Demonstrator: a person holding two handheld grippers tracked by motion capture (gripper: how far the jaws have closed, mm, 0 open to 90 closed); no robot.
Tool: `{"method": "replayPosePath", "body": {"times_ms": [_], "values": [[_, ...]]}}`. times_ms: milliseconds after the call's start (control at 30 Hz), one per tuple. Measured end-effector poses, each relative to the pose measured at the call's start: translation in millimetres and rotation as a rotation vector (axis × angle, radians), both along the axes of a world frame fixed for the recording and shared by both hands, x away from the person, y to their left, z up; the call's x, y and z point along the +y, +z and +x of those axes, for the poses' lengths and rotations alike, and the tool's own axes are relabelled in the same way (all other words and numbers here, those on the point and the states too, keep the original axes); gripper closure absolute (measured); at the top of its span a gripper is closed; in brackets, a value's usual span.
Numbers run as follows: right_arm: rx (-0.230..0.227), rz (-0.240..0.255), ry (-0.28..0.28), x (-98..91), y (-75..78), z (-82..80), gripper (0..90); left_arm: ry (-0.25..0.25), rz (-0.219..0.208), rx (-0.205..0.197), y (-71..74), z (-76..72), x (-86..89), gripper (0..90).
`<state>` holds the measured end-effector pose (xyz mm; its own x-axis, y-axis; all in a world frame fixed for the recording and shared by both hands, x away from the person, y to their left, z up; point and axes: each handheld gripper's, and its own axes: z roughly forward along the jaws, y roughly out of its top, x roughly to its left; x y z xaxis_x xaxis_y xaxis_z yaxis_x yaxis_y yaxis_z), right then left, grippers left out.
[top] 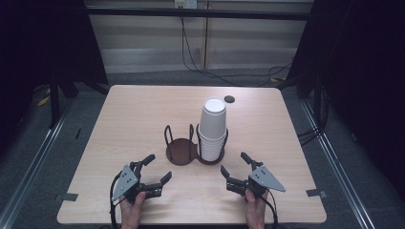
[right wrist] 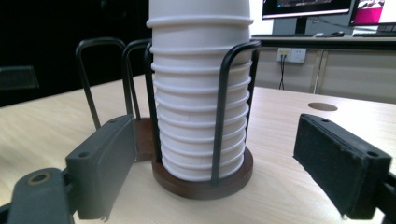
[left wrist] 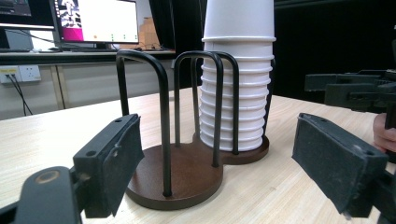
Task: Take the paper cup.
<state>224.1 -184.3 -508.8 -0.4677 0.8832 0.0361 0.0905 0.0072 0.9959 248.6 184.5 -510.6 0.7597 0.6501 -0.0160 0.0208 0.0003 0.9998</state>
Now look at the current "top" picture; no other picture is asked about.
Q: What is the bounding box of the aluminium floor rail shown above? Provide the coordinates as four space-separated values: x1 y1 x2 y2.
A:
0 104 73 229
300 101 376 229

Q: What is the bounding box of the black wire double cup holder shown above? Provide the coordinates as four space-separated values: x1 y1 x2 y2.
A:
163 123 230 167

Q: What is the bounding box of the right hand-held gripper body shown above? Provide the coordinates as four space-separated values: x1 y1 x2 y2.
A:
225 161 287 198

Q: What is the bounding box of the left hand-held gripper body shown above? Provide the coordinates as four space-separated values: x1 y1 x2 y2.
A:
111 161 163 203

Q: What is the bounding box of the black horizontal metal bar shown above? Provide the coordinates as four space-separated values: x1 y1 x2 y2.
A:
85 7 315 22

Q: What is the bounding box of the grey tape strip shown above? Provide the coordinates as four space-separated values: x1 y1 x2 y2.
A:
306 188 329 198
53 192 79 203

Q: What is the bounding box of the black metal stand leg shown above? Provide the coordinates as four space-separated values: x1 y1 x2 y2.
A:
48 73 62 130

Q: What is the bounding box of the person's right hand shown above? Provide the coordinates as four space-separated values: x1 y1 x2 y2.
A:
245 188 268 229

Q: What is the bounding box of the black curtain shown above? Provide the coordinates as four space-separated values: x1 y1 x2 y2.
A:
280 0 405 192
0 0 109 154

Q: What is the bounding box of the bundle of black cables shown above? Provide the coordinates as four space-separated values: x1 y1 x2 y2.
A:
297 126 323 147

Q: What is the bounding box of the single white paper cup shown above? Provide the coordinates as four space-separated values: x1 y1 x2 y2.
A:
199 97 228 141

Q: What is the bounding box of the white wall socket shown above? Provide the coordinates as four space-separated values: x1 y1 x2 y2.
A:
174 0 199 10

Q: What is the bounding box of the yellow tape piece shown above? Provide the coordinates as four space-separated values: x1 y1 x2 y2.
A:
36 94 52 108

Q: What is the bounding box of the person's left hand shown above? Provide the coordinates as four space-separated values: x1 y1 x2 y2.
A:
119 191 148 229

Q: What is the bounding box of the long black floor cable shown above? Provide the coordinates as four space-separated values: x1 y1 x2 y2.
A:
180 15 294 88

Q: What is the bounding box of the right hand-held gripper black cable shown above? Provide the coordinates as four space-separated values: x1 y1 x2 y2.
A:
265 188 280 229

